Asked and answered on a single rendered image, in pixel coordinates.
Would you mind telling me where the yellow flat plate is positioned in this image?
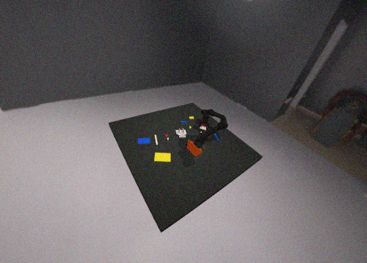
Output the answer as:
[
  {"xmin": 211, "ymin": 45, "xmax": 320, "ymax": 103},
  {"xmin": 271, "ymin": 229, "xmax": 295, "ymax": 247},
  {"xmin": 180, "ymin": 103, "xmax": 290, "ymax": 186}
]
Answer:
[{"xmin": 154, "ymin": 153, "xmax": 171, "ymax": 162}]

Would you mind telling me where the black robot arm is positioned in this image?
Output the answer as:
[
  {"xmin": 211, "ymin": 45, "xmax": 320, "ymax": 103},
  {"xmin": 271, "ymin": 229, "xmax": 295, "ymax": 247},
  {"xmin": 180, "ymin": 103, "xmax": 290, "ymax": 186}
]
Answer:
[{"xmin": 193, "ymin": 109, "xmax": 228, "ymax": 148}]

